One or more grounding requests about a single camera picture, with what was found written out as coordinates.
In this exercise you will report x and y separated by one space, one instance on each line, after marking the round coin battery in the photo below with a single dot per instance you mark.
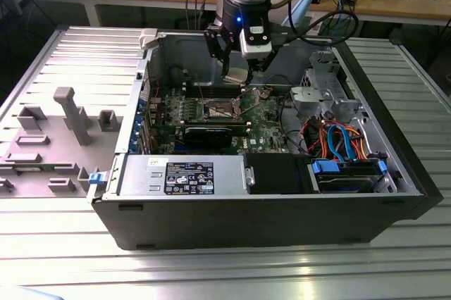
265 94

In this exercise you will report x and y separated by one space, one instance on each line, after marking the black RAM slot bank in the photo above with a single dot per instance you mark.
192 91
197 122

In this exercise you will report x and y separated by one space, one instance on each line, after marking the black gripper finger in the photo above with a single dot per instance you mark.
259 65
212 43

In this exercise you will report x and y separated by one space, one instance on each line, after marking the black graphics card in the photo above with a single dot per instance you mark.
208 137

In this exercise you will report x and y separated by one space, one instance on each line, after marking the grey parts rack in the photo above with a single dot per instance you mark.
53 152

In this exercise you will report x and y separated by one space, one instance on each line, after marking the grey case latch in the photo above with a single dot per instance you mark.
148 37

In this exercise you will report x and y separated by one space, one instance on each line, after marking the metal cage bracket plate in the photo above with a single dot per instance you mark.
306 95

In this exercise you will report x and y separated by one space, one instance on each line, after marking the black PC case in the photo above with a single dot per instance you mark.
246 222

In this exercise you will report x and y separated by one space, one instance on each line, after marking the silver CPU plate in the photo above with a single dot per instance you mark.
236 76

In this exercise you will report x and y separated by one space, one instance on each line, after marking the green motherboard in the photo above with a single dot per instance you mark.
262 127

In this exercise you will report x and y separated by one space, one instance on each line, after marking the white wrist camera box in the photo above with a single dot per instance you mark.
255 50

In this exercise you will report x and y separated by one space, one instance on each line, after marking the silver power supply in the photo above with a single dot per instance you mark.
141 176

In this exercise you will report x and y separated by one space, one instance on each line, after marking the CPU socket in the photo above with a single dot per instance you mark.
218 110

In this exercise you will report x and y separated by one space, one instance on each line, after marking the hard disk in blue carrier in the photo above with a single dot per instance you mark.
338 182

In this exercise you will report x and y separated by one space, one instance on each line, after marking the metal drive cage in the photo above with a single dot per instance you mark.
331 92

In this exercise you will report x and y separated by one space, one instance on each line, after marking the blue plastic clip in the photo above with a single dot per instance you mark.
97 178

